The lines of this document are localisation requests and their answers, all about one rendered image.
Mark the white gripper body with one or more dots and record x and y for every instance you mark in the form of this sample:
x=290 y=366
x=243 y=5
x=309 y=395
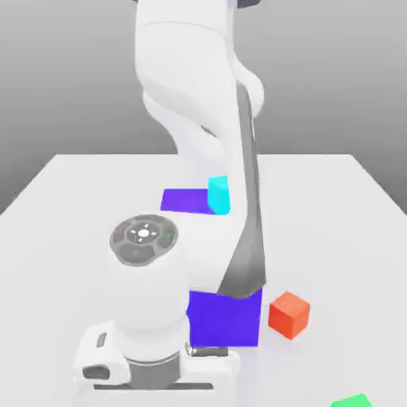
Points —
x=210 y=372

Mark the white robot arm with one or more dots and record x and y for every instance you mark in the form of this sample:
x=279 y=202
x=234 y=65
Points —
x=184 y=79

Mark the small orange cube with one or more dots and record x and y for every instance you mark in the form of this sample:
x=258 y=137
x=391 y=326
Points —
x=287 y=314

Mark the small green cube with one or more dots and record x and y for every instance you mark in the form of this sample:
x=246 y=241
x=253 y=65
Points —
x=353 y=402

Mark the small cyan cube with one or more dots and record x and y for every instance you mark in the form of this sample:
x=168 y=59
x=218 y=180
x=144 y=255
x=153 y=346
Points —
x=219 y=195

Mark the large blue box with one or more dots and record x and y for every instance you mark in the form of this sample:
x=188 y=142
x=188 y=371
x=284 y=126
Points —
x=224 y=319

